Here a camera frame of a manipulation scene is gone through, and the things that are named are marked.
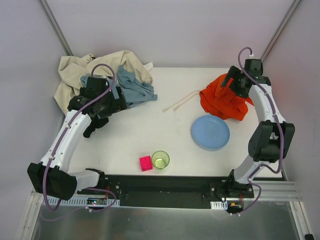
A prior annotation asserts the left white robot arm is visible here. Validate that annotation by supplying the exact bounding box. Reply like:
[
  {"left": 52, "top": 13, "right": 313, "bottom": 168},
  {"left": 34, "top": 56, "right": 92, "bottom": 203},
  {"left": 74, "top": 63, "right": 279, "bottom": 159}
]
[{"left": 27, "top": 76, "right": 129, "bottom": 201}]

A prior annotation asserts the orange cloth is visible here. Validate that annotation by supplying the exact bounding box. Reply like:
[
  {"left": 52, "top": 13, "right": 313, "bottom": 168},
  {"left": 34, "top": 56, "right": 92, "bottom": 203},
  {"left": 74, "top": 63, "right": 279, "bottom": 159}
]
[{"left": 162, "top": 73, "right": 255, "bottom": 122}]

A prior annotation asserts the white cable duct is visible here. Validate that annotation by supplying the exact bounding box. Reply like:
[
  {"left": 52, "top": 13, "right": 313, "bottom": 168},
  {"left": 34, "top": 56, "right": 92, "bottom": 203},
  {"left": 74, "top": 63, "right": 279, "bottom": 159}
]
[
  {"left": 60, "top": 196, "right": 120, "bottom": 208},
  {"left": 210, "top": 201, "right": 228, "bottom": 211}
]

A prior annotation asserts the left aluminium corner post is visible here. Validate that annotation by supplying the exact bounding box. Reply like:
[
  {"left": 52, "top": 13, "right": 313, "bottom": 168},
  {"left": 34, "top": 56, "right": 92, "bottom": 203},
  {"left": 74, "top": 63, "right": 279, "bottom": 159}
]
[{"left": 37, "top": 0, "right": 73, "bottom": 56}]

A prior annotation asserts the right aluminium corner post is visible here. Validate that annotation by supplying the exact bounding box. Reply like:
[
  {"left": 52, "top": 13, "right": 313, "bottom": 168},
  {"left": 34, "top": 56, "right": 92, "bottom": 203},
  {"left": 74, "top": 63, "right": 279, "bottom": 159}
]
[{"left": 260, "top": 0, "right": 304, "bottom": 63}]

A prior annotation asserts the black cloth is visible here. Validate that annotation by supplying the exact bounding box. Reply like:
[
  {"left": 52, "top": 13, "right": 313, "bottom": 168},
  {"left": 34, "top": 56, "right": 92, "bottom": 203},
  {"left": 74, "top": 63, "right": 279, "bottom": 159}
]
[{"left": 83, "top": 115, "right": 109, "bottom": 138}]

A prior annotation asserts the aluminium corner post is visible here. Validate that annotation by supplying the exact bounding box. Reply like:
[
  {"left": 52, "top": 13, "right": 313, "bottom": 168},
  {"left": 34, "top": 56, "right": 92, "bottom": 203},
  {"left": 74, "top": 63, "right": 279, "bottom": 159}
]
[
  {"left": 37, "top": 0, "right": 73, "bottom": 56},
  {"left": 260, "top": 0, "right": 304, "bottom": 63}
]

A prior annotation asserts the right white cable duct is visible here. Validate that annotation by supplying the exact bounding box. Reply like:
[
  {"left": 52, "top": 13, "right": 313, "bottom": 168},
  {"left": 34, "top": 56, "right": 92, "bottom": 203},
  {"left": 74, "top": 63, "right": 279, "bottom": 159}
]
[{"left": 210, "top": 201, "right": 228, "bottom": 211}]

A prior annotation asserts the pink plastic cube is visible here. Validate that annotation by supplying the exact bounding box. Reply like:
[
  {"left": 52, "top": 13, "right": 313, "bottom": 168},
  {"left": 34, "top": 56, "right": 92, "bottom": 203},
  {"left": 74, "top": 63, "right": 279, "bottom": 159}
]
[{"left": 139, "top": 156, "right": 153, "bottom": 172}]

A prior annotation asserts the beige cloth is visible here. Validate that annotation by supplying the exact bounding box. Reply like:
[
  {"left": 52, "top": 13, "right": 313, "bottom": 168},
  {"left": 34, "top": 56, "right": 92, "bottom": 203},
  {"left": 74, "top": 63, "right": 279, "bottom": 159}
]
[{"left": 54, "top": 50, "right": 153, "bottom": 114}]

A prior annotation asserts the blue-grey cloth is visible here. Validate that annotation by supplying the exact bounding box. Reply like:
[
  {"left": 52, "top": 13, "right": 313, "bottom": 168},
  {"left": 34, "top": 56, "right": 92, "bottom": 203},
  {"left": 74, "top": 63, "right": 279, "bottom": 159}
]
[{"left": 84, "top": 65, "right": 158, "bottom": 108}]

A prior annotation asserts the green transparent cup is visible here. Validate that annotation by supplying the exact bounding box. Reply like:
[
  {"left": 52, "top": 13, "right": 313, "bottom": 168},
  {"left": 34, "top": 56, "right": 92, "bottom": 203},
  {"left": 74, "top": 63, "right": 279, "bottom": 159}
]
[{"left": 151, "top": 150, "right": 170, "bottom": 170}]

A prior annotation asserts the blue plastic plate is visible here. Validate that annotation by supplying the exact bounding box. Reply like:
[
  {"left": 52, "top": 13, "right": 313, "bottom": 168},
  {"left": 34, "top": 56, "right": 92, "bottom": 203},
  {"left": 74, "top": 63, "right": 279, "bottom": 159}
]
[{"left": 191, "top": 115, "right": 230, "bottom": 151}]

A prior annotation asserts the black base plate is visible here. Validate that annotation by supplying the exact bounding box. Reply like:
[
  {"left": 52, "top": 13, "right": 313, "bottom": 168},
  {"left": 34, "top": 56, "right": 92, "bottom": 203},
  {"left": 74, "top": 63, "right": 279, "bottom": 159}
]
[{"left": 80, "top": 175, "right": 255, "bottom": 209}]

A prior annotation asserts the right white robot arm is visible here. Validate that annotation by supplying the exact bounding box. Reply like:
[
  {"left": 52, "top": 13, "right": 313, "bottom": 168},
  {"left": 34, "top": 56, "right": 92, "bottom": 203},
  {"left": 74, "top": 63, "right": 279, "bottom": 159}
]
[{"left": 220, "top": 58, "right": 295, "bottom": 198}]

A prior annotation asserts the left white cable duct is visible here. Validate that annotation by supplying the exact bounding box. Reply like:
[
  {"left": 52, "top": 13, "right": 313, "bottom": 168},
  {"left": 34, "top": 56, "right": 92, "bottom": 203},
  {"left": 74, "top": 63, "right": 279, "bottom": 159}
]
[{"left": 60, "top": 196, "right": 120, "bottom": 208}]

